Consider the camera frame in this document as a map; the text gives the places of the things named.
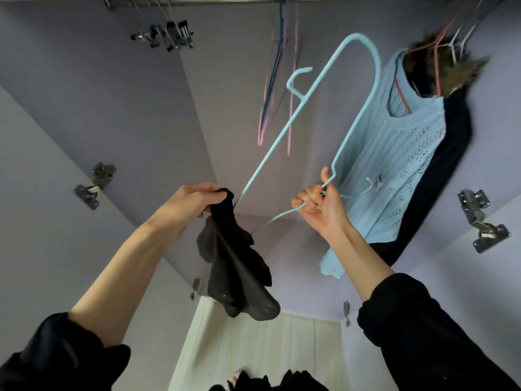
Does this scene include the person's right hand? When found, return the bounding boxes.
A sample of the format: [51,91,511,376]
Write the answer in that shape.
[291,166,355,245]

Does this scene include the white wire hanger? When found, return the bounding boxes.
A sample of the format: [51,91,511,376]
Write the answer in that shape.
[443,0,490,66]

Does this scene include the person's left forearm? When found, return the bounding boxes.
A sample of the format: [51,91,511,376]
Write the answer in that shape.
[0,219,176,391]

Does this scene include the pink wire hanger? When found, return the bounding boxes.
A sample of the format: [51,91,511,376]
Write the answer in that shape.
[395,16,457,115]

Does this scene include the light grey wardrobe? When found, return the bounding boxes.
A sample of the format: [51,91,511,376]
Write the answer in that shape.
[0,0,521,391]

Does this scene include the black top with blue label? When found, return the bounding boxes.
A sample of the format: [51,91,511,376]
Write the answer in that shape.
[195,188,282,321]

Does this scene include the light blue plastic hanger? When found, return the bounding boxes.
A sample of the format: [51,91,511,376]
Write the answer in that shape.
[233,33,384,233]

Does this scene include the cluster of metal clips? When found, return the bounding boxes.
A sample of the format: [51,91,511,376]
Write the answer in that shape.
[130,20,196,52]

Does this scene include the bunch of pastel hangers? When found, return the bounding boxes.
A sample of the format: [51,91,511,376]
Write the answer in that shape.
[257,0,302,155]

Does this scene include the light blue knit sweater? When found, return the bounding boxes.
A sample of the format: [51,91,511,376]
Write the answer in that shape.
[319,48,447,279]

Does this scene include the person's left hand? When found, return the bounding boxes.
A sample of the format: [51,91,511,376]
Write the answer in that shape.
[147,182,229,241]

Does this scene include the black fur-trimmed jacket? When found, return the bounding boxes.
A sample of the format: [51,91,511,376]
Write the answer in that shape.
[370,32,490,267]

